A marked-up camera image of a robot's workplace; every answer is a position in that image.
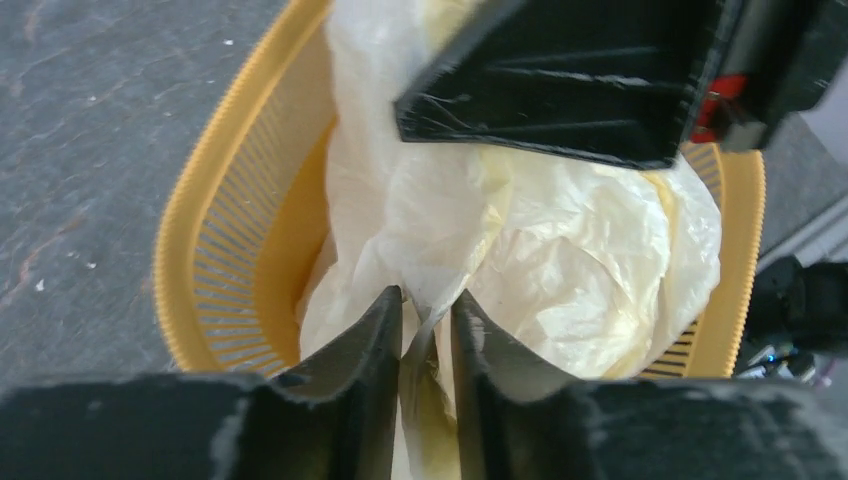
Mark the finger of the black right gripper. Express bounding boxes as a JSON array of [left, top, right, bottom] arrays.
[[394, 0, 729, 170]]

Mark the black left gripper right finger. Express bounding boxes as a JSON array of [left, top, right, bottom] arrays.
[[451, 292, 847, 479]]

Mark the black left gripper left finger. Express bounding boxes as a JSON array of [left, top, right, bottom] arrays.
[[1, 286, 402, 479]]

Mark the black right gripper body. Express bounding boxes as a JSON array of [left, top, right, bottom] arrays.
[[690, 0, 847, 152]]

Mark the cream translucent plastic trash bag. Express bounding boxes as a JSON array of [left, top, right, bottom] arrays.
[[299, 1, 722, 479]]

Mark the yellow mesh trash bin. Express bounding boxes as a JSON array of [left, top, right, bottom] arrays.
[[153, 1, 766, 379]]

